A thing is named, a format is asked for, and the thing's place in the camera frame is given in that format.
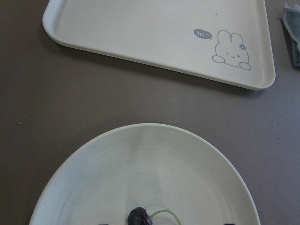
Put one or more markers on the cream round plate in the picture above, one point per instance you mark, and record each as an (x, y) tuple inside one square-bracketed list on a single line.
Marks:
[(154, 166)]

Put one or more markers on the cream rabbit tray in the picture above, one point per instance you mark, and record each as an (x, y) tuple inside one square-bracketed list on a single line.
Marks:
[(222, 40)]

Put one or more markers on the grey folded cloth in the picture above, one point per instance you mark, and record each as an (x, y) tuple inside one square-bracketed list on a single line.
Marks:
[(291, 19)]

